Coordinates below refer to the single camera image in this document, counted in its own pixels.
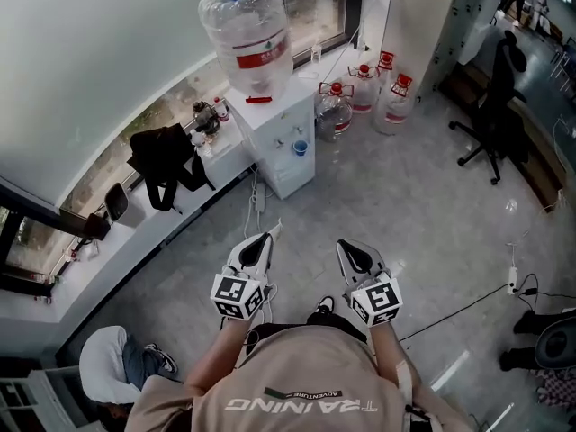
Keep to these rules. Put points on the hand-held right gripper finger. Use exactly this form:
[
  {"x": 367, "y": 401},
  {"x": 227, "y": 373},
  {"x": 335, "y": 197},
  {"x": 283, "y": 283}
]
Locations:
[
  {"x": 344, "y": 263},
  {"x": 371, "y": 257}
]

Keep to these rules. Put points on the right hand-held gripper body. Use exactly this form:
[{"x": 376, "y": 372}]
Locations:
[{"x": 375, "y": 299}]

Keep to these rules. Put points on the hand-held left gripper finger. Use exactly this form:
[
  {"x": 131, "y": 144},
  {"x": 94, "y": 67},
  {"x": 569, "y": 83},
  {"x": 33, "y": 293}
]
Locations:
[
  {"x": 267, "y": 268},
  {"x": 235, "y": 255}
]

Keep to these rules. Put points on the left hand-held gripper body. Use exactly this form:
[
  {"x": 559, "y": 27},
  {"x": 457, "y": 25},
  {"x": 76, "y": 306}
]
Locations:
[{"x": 236, "y": 293}]

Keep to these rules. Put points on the person's right forearm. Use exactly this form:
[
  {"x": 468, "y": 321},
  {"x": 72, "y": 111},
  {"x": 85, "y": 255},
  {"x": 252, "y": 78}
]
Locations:
[{"x": 387, "y": 353}]

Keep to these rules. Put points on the person's left forearm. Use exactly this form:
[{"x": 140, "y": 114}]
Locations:
[{"x": 216, "y": 358}]

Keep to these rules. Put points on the person's black trousers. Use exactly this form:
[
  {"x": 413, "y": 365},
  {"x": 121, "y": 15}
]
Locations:
[{"x": 337, "y": 324}]

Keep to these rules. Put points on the person's right black-white shoe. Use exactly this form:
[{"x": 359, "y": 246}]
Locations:
[{"x": 325, "y": 305}]

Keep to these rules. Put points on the white power strip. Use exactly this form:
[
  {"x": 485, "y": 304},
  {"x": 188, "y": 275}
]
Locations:
[
  {"x": 512, "y": 281},
  {"x": 260, "y": 197}
]

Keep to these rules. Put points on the white window ledge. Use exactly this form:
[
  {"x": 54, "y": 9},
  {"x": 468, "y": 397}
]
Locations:
[{"x": 135, "y": 250}]

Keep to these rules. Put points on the person's beige t-shirt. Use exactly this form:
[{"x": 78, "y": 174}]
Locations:
[{"x": 306, "y": 376}]

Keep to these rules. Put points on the clear plastic water bottle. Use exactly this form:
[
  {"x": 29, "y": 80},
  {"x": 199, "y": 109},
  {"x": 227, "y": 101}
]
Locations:
[{"x": 201, "y": 146}]

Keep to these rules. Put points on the white bin with black lid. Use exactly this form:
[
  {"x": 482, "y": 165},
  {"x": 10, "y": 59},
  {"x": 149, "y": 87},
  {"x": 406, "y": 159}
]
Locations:
[{"x": 123, "y": 205}]

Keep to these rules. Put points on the black backpack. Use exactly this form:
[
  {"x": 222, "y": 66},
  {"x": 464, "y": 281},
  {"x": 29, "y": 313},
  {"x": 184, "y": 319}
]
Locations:
[{"x": 162, "y": 155}]

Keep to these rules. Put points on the white water dispenser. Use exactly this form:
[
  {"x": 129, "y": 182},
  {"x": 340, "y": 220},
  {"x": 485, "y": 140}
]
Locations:
[{"x": 279, "y": 124}]

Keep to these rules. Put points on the black rectangular box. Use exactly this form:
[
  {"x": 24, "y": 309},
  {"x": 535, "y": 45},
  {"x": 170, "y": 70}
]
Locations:
[{"x": 96, "y": 226}]

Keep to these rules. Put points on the red-capped drink bottle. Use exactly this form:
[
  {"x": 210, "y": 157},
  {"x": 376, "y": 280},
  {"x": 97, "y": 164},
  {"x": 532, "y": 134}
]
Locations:
[{"x": 222, "y": 111}]

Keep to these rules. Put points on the empty red-capped water jug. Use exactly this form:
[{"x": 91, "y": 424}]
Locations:
[
  {"x": 395, "y": 108},
  {"x": 334, "y": 115},
  {"x": 386, "y": 61},
  {"x": 364, "y": 90}
]

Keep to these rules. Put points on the dark round bin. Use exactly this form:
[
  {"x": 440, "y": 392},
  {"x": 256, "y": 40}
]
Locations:
[{"x": 558, "y": 344}]

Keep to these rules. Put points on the clear flat case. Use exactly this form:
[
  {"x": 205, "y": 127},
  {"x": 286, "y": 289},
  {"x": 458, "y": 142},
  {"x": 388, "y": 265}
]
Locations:
[{"x": 308, "y": 75}]

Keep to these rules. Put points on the black office chair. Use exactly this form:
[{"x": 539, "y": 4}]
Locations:
[{"x": 499, "y": 106}]

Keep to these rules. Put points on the small clear bottle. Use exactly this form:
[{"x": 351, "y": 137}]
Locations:
[{"x": 317, "y": 51}]

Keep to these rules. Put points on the white shelf unit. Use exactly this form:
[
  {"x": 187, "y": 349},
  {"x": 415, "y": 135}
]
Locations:
[{"x": 40, "y": 394}]

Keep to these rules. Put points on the large clear water bottle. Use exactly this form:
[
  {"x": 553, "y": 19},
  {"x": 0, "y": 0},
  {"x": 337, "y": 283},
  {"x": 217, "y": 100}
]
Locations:
[{"x": 252, "y": 34}]

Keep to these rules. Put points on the black window frame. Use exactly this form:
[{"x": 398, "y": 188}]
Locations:
[{"x": 353, "y": 7}]

